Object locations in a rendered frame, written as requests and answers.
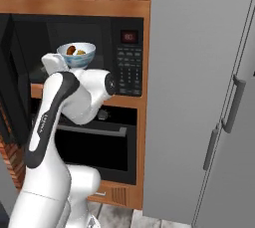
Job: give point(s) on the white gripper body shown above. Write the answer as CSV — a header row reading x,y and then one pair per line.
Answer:
x,y
54,62

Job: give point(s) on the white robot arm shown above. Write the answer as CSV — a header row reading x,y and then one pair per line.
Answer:
x,y
50,179

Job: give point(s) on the brown chicken drumstick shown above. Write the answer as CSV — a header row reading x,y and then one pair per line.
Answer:
x,y
70,50

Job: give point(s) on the white and blue bowl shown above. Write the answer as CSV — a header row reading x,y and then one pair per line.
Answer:
x,y
79,60

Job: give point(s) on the yellow squash piece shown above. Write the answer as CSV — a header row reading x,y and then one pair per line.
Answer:
x,y
81,52

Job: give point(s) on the black microwave door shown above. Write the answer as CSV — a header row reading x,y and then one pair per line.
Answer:
x,y
13,89

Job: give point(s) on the black microwave oven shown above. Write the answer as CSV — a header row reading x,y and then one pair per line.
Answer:
x,y
129,62

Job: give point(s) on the black built-in oven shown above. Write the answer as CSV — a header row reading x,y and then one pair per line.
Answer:
x,y
99,152

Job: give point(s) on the wooden cabinet housing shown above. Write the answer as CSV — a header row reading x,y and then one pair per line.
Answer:
x,y
142,139

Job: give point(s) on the grey fridge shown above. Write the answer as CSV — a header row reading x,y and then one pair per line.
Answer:
x,y
186,89

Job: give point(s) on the wooden drawer front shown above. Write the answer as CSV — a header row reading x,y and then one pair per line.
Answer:
x,y
123,194

